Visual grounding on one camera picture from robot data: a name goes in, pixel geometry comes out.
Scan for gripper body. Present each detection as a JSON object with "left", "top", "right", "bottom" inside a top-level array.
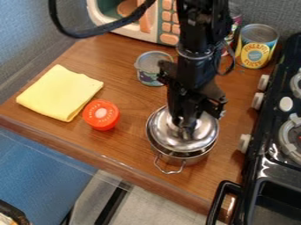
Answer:
[{"left": 156, "top": 59, "right": 230, "bottom": 132}]

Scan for silver lid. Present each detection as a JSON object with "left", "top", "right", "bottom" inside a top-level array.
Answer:
[{"left": 145, "top": 105, "right": 220, "bottom": 154}]

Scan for small blue labelled can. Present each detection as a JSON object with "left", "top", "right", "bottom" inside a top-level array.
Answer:
[{"left": 132, "top": 50, "right": 176, "bottom": 88}]

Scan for silver pot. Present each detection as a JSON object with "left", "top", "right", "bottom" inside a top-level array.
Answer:
[{"left": 144, "top": 126, "right": 219, "bottom": 176}]

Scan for toy microwave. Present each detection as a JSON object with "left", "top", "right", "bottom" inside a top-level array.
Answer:
[{"left": 85, "top": 0, "right": 187, "bottom": 47}]

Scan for yellow labelled can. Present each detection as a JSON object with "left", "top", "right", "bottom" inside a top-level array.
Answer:
[{"left": 233, "top": 23, "right": 282, "bottom": 70}]

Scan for purple labelled can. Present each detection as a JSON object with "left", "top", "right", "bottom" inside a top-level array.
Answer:
[{"left": 219, "top": 12, "right": 245, "bottom": 57}]

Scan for orange round toy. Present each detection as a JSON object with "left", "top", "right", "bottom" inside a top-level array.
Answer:
[{"left": 81, "top": 98, "right": 121, "bottom": 132}]

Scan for toy stove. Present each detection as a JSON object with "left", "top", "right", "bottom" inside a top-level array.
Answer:
[{"left": 204, "top": 31, "right": 301, "bottom": 225}]

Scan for yellow cloth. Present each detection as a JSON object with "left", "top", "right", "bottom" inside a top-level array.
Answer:
[{"left": 15, "top": 63, "right": 106, "bottom": 123}]

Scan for black cable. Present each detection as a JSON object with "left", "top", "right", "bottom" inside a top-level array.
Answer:
[{"left": 47, "top": 0, "right": 159, "bottom": 40}]

